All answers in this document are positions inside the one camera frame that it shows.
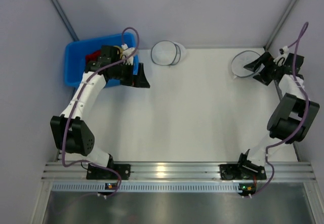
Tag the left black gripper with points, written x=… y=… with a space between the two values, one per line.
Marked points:
x=135 y=75

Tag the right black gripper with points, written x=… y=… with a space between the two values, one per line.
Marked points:
x=265 y=68

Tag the white mesh laundry bag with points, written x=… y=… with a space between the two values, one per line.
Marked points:
x=167 y=53
x=240 y=60

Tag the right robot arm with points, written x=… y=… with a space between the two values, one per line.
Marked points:
x=295 y=113

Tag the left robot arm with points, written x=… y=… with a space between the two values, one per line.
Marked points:
x=70 y=131

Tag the yellow bra in bin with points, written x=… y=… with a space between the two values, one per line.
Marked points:
x=118 y=52

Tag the red garment in bin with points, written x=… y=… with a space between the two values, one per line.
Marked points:
x=92 y=57

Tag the blue plastic bin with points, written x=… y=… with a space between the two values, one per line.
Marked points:
x=75 y=54

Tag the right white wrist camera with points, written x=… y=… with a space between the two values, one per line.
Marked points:
x=282 y=56

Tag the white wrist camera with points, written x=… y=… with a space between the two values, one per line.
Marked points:
x=126 y=53
x=282 y=56

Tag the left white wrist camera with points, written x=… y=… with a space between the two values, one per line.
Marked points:
x=126 y=53

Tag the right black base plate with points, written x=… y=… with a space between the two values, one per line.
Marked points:
x=246 y=171

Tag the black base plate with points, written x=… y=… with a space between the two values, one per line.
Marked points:
x=94 y=173
x=246 y=171

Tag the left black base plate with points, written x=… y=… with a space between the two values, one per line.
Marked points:
x=94 y=173

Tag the aluminium mounting rail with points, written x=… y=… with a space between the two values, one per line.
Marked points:
x=284 y=172

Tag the perforated cable duct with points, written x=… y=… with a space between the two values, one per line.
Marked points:
x=148 y=187

